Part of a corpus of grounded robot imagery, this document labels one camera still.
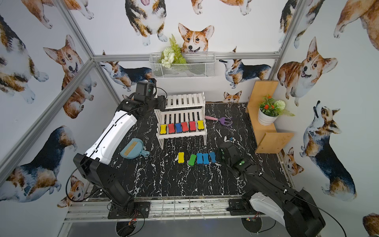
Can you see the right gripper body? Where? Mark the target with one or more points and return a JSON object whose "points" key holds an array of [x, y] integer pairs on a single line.
{"points": [[224, 151]]}

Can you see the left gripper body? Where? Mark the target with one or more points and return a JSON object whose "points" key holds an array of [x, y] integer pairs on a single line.
{"points": [[161, 102]]}

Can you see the blue eraser top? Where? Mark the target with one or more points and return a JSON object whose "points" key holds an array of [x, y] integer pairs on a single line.
{"points": [[213, 157], [199, 158], [205, 158]]}

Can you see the blue eraser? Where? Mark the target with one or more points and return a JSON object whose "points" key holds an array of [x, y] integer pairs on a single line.
{"points": [[199, 158], [205, 158], [213, 157], [178, 128]]}

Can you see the yellow eraser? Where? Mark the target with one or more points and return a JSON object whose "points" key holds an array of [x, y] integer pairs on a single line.
{"points": [[181, 157], [200, 125], [163, 129]]}

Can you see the white wooden shelf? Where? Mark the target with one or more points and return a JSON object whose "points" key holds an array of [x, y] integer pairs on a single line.
{"points": [[182, 108]]}

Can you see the red eraser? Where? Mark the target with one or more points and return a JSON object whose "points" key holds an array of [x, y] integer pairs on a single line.
{"points": [[192, 126], [185, 127], [171, 128]]}

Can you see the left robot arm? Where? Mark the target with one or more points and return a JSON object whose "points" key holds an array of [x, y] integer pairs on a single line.
{"points": [[94, 164]]}

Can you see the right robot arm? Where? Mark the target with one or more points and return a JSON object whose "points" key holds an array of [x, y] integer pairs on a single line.
{"points": [[296, 211]]}

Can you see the wooden corner shelf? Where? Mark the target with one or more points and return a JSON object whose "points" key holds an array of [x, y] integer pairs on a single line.
{"points": [[268, 140]]}

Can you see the purple pink toy rake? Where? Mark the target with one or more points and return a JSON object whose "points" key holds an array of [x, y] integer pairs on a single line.
{"points": [[223, 121]]}

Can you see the artificial fern white flowers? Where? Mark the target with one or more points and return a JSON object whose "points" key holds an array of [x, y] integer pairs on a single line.
{"points": [[172, 55]]}

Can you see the teal dustpan with brush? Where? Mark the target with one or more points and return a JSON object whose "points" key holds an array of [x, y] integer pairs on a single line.
{"points": [[134, 149]]}

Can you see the potted plant white pot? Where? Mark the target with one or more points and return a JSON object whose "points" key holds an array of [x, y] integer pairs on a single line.
{"points": [[270, 109]]}

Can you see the white wire basket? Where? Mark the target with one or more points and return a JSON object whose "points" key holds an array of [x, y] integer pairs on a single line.
{"points": [[198, 65]]}

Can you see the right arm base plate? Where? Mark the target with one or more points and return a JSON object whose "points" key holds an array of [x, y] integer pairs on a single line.
{"points": [[240, 207]]}

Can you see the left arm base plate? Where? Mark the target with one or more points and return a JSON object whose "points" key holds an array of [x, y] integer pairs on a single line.
{"points": [[138, 209]]}

